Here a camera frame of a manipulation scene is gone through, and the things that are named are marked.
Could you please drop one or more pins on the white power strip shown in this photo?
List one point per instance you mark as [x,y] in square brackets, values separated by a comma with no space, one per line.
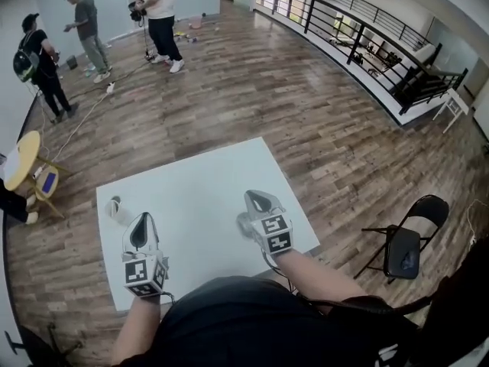
[111,87]

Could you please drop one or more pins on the yellow stool with blue pad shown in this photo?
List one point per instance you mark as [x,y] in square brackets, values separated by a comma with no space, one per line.
[47,184]

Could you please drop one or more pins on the small dark box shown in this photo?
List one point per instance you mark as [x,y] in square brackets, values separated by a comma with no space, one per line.
[72,62]

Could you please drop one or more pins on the person's right forearm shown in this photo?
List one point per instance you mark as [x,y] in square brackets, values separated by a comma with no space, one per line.
[317,277]

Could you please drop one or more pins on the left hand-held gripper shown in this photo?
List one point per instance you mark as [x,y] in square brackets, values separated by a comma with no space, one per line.
[142,270]

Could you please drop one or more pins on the black hand-held device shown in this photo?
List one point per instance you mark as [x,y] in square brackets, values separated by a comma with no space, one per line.
[136,12]

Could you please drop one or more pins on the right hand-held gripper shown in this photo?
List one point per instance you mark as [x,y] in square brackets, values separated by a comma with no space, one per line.
[273,228]

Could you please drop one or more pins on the white cup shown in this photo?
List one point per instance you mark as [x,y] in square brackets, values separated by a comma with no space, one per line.
[116,210]

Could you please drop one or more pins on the white paper sheet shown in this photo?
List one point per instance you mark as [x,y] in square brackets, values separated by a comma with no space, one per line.
[11,163]

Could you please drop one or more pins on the person's left forearm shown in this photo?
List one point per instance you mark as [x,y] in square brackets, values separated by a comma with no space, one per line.
[135,331]

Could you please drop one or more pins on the black backpack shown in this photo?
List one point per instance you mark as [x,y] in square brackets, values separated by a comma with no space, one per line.
[24,61]

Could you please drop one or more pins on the black metal railing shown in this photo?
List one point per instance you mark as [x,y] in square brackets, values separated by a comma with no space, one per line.
[382,36]

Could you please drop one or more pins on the small white side table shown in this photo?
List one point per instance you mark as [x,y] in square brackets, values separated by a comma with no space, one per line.
[452,107]

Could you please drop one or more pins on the black folding chair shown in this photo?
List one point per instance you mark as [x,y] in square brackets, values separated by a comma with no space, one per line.
[405,247]

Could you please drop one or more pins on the black tripod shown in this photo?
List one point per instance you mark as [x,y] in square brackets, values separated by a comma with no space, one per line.
[36,348]

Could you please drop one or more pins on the yellow round table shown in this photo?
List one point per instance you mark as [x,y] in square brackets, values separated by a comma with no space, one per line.
[26,159]

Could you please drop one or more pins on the person's black shirt torso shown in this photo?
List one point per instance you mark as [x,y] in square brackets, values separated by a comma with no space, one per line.
[248,323]

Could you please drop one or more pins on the pink bucket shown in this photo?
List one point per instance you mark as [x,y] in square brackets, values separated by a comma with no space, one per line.
[196,23]

